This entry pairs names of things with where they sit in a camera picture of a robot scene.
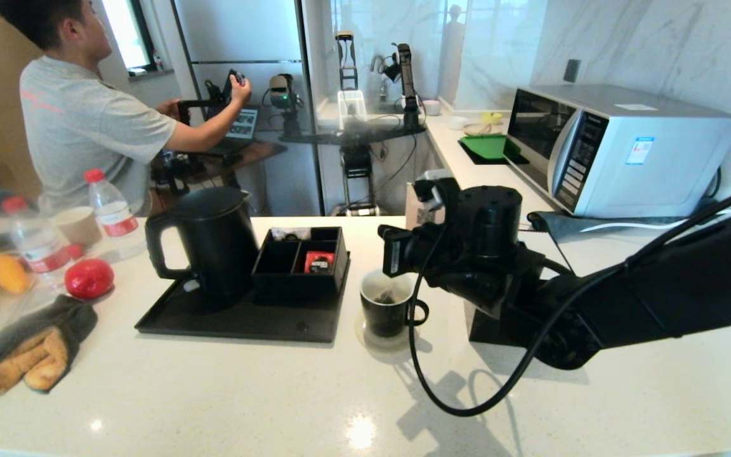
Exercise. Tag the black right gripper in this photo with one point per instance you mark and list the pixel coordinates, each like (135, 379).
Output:
(416, 251)

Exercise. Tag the pyramid tea bag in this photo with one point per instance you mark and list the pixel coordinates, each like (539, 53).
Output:
(384, 297)

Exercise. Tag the black electric kettle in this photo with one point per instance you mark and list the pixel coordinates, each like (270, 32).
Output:
(213, 247)

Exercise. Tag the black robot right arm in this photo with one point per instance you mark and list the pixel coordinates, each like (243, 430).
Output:
(625, 298)

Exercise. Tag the black white tea sachet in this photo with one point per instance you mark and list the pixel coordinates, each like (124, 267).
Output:
(289, 233)

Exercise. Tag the acrylic QR code sign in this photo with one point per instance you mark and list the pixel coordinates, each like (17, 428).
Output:
(417, 216)

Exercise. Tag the black mug white inside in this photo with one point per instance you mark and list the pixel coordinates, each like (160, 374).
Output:
(384, 320)

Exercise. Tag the beige coaster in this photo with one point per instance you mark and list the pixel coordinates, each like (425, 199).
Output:
(400, 343)

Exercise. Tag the red sachet packet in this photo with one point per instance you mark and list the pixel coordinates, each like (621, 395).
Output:
(318, 263)

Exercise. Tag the black equipment stand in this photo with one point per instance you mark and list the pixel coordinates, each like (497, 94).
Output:
(358, 162)

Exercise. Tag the black tissue box white lid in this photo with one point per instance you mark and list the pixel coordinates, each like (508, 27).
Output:
(499, 331)

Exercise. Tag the black flat tray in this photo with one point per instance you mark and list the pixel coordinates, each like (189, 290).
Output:
(499, 161)

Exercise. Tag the green cutting board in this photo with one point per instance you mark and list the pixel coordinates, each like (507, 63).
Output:
(487, 146)

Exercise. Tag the black compartment organizer box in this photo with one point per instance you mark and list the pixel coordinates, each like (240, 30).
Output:
(289, 287)

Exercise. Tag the white bowl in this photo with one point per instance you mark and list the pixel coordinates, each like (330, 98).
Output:
(455, 122)

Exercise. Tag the small pale bowl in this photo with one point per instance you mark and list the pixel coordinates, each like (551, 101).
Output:
(431, 106)

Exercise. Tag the yellow bowl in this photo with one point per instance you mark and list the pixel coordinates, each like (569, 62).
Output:
(491, 117)

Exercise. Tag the black serving tray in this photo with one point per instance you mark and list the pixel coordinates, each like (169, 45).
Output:
(245, 324)

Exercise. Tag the black ladder rack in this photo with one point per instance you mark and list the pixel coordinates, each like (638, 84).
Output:
(346, 60)

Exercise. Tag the open laptop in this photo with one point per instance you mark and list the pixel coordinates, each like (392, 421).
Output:
(242, 124)

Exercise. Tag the silver microwave oven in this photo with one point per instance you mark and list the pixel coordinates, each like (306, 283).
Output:
(657, 165)

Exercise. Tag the grey refrigerator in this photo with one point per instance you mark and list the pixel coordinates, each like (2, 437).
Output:
(245, 38)

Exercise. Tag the water bottle red cap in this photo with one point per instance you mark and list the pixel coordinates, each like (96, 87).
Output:
(111, 212)
(39, 244)

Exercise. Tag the red toy tomato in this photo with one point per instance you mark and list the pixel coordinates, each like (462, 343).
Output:
(89, 278)

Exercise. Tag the brown paper cup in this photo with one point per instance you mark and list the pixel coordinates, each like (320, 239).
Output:
(77, 226)

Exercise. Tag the person in grey t-shirt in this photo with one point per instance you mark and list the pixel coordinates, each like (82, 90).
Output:
(80, 127)

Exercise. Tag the window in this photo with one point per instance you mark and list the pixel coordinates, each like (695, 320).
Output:
(125, 32)

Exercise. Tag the grey and orange cloth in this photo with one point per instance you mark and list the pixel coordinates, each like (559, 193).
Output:
(35, 349)

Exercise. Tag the orange fruit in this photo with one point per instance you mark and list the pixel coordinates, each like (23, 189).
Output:
(7, 273)

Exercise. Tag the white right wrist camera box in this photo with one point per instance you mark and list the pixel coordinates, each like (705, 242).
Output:
(432, 184)

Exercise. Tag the dark wall outlet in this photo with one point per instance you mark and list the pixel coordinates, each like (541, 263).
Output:
(571, 70)

